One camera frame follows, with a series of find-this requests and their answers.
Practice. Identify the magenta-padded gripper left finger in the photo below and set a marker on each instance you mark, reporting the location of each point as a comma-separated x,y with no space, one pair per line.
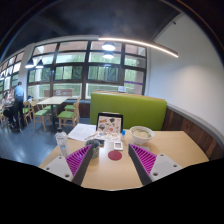
78,160

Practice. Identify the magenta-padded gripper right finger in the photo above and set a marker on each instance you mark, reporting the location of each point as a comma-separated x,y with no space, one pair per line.
145,160

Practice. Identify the clear plastic water bottle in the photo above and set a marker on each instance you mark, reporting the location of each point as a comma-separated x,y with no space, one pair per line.
62,142

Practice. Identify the green speckled enamel mug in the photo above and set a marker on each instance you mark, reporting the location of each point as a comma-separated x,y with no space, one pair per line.
94,145

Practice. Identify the white bowl of food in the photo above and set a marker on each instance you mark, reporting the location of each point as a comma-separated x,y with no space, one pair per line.
141,134

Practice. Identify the white printed paper booklet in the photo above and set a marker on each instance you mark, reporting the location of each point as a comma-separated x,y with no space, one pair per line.
81,132

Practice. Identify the flat round red coaster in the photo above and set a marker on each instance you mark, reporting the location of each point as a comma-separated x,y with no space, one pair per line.
115,155

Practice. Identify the small blue-capped tube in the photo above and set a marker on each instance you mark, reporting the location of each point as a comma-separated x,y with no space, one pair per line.
123,134

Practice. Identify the colourful printed leaflets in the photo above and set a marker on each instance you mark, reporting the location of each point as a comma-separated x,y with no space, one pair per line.
108,136

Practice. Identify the wooden chairs with green seats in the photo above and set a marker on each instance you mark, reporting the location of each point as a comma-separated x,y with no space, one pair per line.
66,114

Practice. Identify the black-framed tablet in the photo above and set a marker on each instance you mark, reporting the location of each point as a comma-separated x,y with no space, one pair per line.
109,124

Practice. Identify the green padded bench backrest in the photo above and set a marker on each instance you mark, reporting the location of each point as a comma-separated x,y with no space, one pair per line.
128,109

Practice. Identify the light wooden dining table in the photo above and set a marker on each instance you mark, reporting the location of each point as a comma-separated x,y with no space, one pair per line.
53,100

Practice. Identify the person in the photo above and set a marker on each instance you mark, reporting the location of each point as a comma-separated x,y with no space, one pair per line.
7,108
19,100

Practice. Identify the long curved linear light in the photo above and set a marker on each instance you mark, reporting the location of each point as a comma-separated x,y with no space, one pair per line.
143,42

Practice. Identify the pendant ceiling lamps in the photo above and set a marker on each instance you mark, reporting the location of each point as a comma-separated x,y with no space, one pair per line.
108,46

